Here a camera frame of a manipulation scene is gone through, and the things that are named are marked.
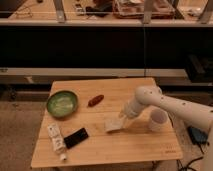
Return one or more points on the white cup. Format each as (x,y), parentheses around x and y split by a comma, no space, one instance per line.
(157,120)

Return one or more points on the green bowl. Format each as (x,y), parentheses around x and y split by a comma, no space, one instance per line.
(62,104)

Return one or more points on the white tube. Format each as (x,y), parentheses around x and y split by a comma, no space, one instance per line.
(57,141)

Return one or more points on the black rectangular block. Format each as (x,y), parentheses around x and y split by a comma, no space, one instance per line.
(76,138)

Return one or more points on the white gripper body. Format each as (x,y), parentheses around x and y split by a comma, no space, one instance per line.
(133,108)

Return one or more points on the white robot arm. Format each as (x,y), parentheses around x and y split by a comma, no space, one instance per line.
(195,114)

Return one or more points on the wooden table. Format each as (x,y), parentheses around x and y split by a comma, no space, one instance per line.
(136,144)

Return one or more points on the red sausage toy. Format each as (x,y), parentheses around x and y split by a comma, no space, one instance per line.
(94,101)

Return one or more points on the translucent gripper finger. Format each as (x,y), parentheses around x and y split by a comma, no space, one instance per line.
(127,122)
(120,114)

